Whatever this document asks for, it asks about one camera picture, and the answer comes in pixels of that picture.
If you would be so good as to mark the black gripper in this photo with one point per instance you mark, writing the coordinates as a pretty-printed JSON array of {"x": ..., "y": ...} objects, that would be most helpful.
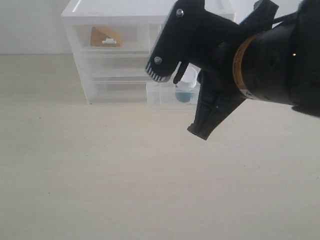
[{"x": 213, "y": 43}]

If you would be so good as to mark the teal bottle with white cap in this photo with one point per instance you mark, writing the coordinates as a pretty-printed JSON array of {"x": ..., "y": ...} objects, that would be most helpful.
[{"x": 186, "y": 88}]

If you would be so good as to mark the yellow cheese wedge toy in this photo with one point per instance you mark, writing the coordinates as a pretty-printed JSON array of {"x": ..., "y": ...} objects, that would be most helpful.
[{"x": 103, "y": 36}]

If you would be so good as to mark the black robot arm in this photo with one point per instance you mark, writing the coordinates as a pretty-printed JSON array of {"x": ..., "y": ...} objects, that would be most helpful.
[{"x": 262, "y": 58}]

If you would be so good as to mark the bottom wide translucent drawer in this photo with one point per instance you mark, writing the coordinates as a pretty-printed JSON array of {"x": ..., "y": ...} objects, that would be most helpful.
[{"x": 102, "y": 91}]

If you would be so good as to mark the wide translucent drawer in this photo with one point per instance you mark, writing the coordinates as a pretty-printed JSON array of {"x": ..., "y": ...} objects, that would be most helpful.
[
  {"x": 102, "y": 66},
  {"x": 102, "y": 91}
]

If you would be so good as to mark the white plastic drawer cabinet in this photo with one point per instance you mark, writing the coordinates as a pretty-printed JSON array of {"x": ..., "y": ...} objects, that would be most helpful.
[{"x": 112, "y": 12}]

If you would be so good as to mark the middle wide translucent drawer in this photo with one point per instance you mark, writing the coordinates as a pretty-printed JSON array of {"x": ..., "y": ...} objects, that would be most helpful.
[{"x": 102, "y": 66}]

